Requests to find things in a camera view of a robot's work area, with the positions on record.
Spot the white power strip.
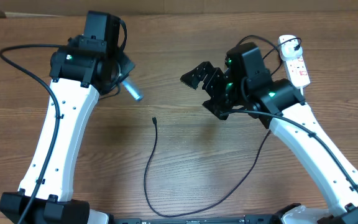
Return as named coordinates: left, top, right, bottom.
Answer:
left=284, top=56, right=311, bottom=89

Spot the blue Samsung Galaxy smartphone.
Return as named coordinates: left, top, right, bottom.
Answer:
left=122, top=77, right=144, bottom=101

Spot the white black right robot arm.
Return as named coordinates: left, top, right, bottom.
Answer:
left=180, top=42, right=358, bottom=223

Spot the white USB charger plug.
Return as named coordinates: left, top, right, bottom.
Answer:
left=278, top=34, right=303, bottom=61

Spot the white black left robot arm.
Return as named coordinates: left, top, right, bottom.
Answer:
left=0, top=11, right=143, bottom=224

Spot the black USB charging cable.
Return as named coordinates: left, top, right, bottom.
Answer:
left=143, top=34, right=302, bottom=218

